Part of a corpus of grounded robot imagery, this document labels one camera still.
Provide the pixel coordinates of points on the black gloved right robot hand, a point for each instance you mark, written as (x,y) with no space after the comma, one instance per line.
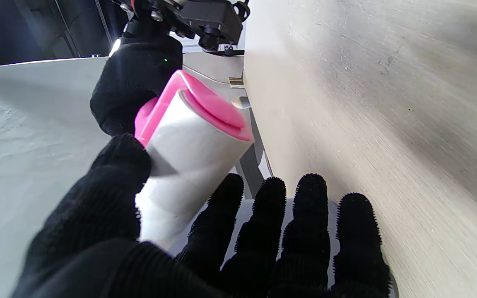
(135,78)

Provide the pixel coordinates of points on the white lint roll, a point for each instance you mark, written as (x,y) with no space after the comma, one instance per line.
(189,174)

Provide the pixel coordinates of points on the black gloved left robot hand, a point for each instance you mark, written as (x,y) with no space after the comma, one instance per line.
(97,248)

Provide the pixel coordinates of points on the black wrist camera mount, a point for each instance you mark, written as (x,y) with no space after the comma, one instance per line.
(209,18)

